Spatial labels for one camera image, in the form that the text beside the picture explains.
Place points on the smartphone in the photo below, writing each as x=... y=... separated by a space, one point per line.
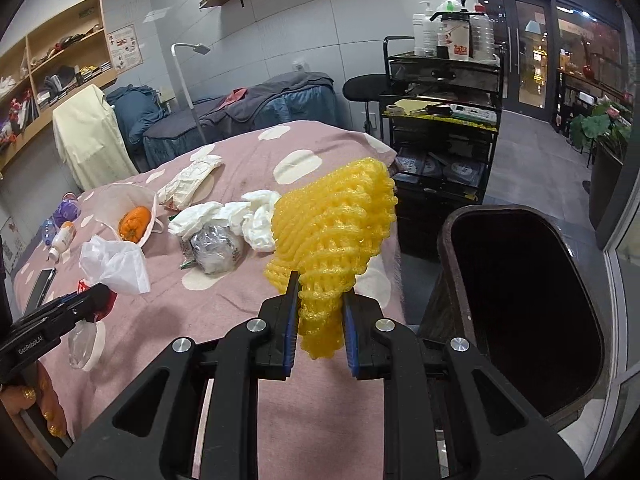
x=41 y=285

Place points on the white floor lamp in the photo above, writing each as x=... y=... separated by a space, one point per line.
x=192 y=49

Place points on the green snack wrapper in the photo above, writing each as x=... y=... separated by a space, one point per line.
x=186 y=255

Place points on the white plastic bag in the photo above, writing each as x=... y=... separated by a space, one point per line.
x=115 y=265

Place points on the clear plastic bottle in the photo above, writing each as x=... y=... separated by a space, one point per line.
x=46 y=232

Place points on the orange fruit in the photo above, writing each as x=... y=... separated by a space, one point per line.
x=134 y=222

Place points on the black round stool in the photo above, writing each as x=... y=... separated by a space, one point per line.
x=362 y=87

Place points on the crumpled white paper bag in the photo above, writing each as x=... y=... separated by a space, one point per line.
x=190 y=180

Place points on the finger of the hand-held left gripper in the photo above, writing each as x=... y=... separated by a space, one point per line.
x=85 y=305

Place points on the row of dark printed boxes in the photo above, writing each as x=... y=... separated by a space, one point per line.
x=440 y=167

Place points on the tape roll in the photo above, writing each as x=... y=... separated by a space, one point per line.
x=395 y=109

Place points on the potted green plant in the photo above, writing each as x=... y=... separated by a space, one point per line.
x=602 y=125

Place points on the black metal cart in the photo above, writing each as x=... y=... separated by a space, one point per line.
x=440 y=72

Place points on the red cloth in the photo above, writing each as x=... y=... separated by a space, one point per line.
x=235 y=96

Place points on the white wall outlet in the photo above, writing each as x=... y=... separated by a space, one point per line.
x=299 y=66

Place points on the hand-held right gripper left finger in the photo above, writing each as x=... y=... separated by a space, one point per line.
x=288 y=350

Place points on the white container red label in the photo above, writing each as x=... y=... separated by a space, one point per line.
x=456 y=35

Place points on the person's left hand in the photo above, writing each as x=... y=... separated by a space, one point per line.
x=45 y=400

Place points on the clear plastic cup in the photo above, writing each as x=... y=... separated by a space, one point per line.
x=85 y=345

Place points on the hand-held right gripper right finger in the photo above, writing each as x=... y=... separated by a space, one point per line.
x=351 y=350

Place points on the white bottle orange label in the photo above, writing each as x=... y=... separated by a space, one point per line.
x=62 y=240

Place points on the large clear plastic jug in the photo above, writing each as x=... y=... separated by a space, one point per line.
x=484 y=30

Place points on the grey covered massage bed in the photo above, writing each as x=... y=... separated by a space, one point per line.
x=280 y=105

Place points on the crumpled white tissue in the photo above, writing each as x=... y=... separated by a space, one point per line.
x=197 y=217
x=260 y=220

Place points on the dark brown trash bin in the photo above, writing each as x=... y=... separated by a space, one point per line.
x=515 y=300

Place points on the pink spotted blanket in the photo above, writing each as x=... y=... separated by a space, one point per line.
x=240 y=300

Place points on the yellow foam fruit net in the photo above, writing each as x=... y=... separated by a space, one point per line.
x=330 y=220

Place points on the purple bottle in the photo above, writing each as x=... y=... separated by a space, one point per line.
x=65 y=212

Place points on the clear crumpled plastic bag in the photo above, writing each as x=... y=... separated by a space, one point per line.
x=215 y=250

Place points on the wooden shelf cabinet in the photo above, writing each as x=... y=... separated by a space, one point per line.
x=95 y=15

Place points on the glass double door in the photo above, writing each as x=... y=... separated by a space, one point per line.
x=525 y=45

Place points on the red vase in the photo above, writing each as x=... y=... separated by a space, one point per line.
x=588 y=67

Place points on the cream coat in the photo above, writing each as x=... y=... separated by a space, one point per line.
x=90 y=140

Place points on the dark blue cloth pile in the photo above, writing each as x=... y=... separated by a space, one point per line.
x=135 y=110

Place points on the yellow paper sheet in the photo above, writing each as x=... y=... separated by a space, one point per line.
x=417 y=106

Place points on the wall poster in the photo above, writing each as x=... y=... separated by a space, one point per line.
x=125 y=47

